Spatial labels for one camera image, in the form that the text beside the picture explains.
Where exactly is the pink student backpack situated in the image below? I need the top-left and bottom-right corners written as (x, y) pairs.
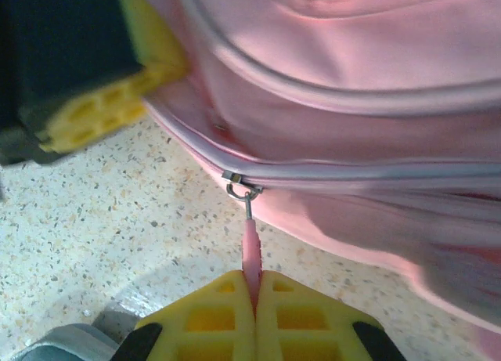
top-left (140, 0), bottom-right (501, 361)

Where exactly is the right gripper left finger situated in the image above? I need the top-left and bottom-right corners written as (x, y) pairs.
top-left (111, 269), bottom-right (258, 361)

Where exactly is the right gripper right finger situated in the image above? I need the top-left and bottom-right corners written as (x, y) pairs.
top-left (255, 270), bottom-right (408, 361)

